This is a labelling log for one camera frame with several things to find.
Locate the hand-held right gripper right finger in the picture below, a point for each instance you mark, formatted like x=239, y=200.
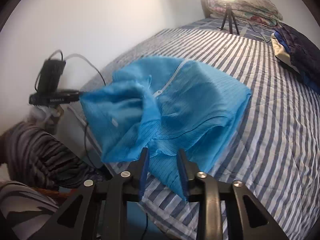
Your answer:
x=183, y=180

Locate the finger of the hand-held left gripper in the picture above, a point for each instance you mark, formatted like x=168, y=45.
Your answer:
x=73, y=95

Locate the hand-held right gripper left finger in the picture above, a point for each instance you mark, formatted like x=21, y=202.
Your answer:
x=143, y=177

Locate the light blue work jacket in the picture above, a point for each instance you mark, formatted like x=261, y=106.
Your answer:
x=195, y=100

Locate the person's left hand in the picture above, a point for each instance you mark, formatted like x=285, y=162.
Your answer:
x=43, y=111

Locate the person's striped clothing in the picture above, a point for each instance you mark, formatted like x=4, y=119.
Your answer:
x=20, y=205

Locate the blue patterned bed sheet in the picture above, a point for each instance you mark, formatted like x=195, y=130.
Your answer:
x=207, y=26

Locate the dark wooden headboard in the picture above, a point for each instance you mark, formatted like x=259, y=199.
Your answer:
x=204, y=8

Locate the cream garment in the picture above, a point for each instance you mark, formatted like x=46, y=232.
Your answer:
x=278, y=50

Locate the folded floral quilt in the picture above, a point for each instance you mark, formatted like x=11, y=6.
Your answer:
x=217, y=7

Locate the black tripod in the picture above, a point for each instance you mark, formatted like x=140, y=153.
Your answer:
x=228, y=13

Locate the dark navy puffer jacket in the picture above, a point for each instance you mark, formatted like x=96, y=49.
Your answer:
x=307, y=55

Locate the floral pillow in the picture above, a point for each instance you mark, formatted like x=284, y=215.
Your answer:
x=260, y=7

